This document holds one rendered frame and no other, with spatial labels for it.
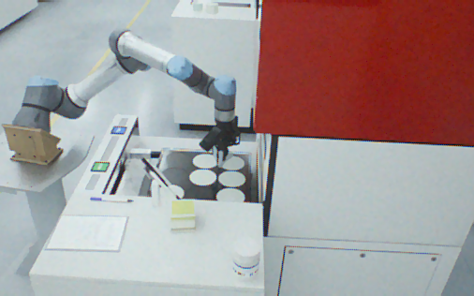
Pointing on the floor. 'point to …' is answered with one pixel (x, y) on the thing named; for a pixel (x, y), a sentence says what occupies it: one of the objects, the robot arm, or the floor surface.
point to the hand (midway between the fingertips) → (218, 165)
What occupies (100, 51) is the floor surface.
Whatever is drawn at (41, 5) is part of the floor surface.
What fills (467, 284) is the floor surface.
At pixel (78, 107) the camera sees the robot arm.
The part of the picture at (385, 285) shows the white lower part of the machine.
